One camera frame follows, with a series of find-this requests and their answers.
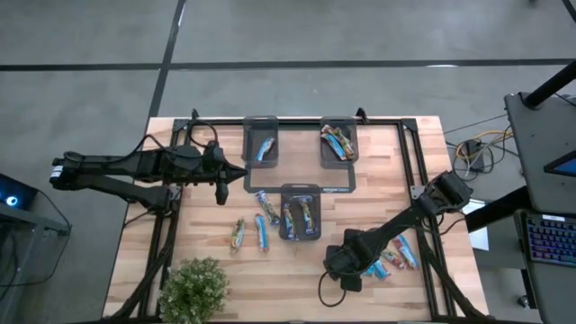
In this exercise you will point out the potted artificial green plant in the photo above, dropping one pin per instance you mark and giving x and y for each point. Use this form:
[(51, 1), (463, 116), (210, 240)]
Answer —
[(194, 290)]

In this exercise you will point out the blue green granola bar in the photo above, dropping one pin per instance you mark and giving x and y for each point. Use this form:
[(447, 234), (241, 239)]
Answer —
[(288, 221)]

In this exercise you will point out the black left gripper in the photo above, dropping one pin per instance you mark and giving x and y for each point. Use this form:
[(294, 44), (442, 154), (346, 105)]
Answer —
[(213, 168)]

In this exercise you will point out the white paper sheet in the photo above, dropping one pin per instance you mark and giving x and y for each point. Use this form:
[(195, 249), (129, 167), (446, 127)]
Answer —
[(480, 238)]

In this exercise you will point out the blue red-ended granola bar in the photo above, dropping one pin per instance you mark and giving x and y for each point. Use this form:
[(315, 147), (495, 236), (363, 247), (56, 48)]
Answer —
[(335, 146), (261, 233), (381, 270)]

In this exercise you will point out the red blue granola bar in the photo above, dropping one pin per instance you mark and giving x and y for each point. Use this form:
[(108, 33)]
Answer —
[(407, 252)]

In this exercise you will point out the green oatmeal granola bar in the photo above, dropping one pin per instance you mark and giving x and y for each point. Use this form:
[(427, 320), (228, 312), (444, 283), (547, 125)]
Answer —
[(308, 218), (268, 209)]

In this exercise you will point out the grey cart top panel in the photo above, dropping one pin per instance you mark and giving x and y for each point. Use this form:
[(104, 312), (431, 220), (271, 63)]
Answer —
[(535, 148)]

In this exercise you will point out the grey metal side stand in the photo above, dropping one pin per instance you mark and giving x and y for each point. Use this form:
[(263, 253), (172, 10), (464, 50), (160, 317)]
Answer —
[(40, 222)]

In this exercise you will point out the black desk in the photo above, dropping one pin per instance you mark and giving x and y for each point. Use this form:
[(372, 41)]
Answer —
[(549, 292)]

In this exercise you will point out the computer tower with blue light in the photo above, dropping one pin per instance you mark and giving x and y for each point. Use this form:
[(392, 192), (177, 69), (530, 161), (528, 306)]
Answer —
[(13, 198)]

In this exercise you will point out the black frame clamp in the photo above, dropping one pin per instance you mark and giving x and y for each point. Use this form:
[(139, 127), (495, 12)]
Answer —
[(195, 114), (361, 115)]

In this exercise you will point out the tablet with blue screen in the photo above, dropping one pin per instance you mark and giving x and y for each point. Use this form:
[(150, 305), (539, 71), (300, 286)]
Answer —
[(564, 167)]

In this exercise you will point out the red green granola bar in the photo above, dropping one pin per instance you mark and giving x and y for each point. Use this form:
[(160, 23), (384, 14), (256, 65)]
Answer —
[(392, 259)]

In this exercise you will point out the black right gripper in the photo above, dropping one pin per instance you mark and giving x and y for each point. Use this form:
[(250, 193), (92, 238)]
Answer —
[(344, 265)]

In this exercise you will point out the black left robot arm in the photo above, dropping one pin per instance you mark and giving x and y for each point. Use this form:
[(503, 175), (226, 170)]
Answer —
[(112, 164)]

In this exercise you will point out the black power brick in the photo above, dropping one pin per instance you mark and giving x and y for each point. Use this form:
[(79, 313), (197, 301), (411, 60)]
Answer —
[(473, 155)]

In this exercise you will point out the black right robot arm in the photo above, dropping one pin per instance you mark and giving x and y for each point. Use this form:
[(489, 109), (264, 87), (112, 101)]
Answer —
[(405, 220)]

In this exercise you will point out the black caster wheel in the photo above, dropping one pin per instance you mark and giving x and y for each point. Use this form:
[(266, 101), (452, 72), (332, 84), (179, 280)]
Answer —
[(523, 301)]

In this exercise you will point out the backlit black keyboard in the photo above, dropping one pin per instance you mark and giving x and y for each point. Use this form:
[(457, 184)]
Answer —
[(553, 240)]

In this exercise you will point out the grey translucent plastic bin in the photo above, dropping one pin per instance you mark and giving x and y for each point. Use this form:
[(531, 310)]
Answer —
[(300, 191), (252, 135), (338, 121)]

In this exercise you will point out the black pole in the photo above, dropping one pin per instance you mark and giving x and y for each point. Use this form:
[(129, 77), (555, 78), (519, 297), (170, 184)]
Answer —
[(551, 85)]

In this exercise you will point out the black aluminium rig frame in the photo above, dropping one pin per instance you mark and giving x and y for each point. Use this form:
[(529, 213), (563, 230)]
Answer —
[(292, 121)]

